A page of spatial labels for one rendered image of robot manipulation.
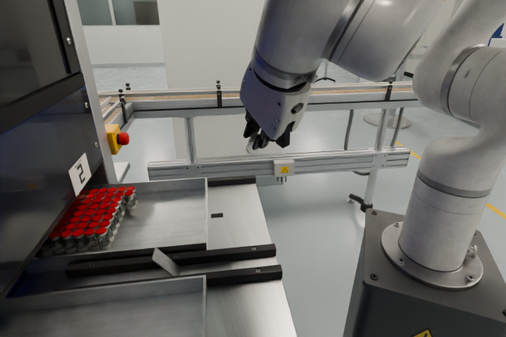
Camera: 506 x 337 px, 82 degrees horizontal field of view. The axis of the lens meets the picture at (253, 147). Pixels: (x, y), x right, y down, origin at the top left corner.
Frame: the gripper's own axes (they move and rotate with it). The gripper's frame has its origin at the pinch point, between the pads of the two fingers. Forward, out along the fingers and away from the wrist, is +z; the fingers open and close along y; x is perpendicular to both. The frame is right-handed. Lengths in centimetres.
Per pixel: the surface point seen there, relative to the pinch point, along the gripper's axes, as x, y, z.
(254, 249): 5.9, -14.4, 18.9
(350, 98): -100, 26, 69
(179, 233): 16.2, -1.8, 27.0
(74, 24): 16.5, 45.1, 5.9
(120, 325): 31.7, -12.5, 16.3
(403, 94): -127, 12, 64
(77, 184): 29.8, 16.5, 20.6
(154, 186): 14.9, 15.6, 37.1
